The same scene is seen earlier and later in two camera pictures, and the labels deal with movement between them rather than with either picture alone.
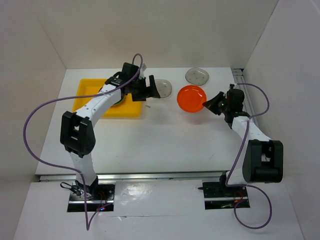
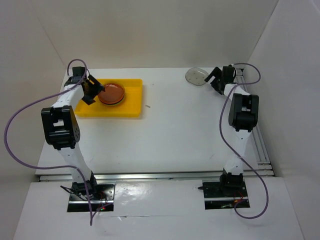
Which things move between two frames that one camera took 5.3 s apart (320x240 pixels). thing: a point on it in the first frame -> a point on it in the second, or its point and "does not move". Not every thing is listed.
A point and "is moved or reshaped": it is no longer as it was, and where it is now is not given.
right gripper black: x=211 y=104 -> x=217 y=73
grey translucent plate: x=197 y=76 does not move
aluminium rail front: x=203 y=177 does not move
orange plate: x=190 y=98 is moved or reshaped
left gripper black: x=147 y=91 -> x=96 y=84
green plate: x=120 y=101 does not move
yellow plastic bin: x=126 y=107 does not move
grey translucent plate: x=163 y=87 is moved or reshaped
